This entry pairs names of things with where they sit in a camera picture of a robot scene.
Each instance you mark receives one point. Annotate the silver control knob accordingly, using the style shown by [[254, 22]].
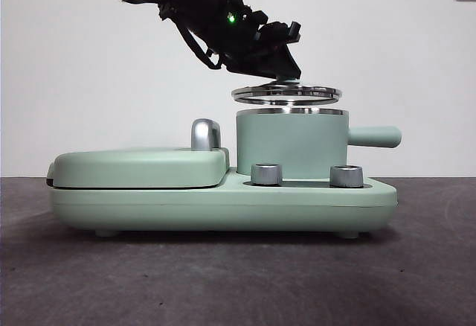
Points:
[[346, 176], [267, 174]]

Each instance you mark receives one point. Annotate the glass lid with green knob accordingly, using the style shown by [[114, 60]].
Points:
[[282, 91]]

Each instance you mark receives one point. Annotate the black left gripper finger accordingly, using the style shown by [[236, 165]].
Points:
[[253, 68], [286, 63]]

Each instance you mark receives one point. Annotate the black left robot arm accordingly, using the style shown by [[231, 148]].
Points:
[[215, 13]]

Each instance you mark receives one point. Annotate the mint green breakfast machine base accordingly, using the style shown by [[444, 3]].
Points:
[[186, 210]]

